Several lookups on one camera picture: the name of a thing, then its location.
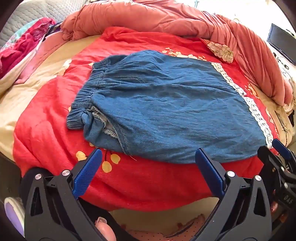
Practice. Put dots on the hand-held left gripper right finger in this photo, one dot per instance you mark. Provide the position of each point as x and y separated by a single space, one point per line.
208 169

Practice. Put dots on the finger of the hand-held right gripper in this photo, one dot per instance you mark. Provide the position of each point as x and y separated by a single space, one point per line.
281 147
269 160

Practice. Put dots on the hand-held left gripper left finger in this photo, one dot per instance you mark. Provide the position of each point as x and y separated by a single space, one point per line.
89 171

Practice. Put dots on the blue denim pants lace trim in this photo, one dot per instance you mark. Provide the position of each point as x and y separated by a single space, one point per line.
166 104

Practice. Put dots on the person's right hand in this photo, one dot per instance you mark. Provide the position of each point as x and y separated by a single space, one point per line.
274 207

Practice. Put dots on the person's left hand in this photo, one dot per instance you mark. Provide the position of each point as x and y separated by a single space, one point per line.
105 230

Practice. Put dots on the red floral blanket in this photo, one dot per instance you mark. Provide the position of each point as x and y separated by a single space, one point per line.
46 115

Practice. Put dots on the person's pink dotted garment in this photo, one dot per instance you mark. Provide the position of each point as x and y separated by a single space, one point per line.
161 233

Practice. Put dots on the purple and white shoe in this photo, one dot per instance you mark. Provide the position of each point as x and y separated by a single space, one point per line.
15 213

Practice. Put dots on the black flat television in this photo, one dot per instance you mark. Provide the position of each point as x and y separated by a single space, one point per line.
281 42

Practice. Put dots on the red floral cushion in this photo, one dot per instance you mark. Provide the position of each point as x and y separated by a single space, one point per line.
219 51

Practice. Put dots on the pile of pink clothes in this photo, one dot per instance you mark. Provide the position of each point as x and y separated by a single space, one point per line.
20 48

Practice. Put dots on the salmon pink duvet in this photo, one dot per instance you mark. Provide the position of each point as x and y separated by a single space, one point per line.
161 18

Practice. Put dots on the grey quilted headboard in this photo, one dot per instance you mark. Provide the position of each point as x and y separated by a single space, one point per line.
34 14

